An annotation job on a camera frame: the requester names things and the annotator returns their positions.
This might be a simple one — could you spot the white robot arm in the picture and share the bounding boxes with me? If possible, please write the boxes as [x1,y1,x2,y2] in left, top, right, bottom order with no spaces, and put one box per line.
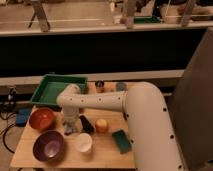
[56,82,184,171]

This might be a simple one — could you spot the orange bowl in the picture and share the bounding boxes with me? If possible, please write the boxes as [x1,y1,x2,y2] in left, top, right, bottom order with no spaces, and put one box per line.
[29,107,55,131]

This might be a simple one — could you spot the green plastic tray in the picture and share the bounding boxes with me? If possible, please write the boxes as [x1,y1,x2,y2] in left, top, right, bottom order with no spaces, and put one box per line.
[30,74,87,107]

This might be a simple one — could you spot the white plastic cup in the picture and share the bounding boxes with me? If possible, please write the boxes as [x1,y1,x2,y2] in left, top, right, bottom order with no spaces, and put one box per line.
[74,133,93,154]

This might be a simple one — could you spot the yellow red apple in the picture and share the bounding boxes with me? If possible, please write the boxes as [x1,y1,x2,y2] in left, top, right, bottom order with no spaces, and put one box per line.
[95,119,108,133]

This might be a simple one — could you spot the purple bowl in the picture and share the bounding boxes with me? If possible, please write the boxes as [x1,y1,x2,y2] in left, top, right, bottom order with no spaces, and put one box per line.
[33,130,64,162]

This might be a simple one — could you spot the small metal cup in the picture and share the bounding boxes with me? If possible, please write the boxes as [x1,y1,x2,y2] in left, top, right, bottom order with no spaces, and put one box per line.
[95,80,104,93]

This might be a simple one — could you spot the blue box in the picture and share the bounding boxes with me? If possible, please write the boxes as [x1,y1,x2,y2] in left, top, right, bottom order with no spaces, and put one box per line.
[15,108,32,127]

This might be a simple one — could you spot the green sponge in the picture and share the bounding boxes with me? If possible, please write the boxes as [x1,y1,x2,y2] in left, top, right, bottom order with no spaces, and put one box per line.
[112,130,131,154]

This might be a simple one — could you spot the black cables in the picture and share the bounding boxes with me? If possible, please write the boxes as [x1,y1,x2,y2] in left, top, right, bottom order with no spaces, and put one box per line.
[0,99,18,154]

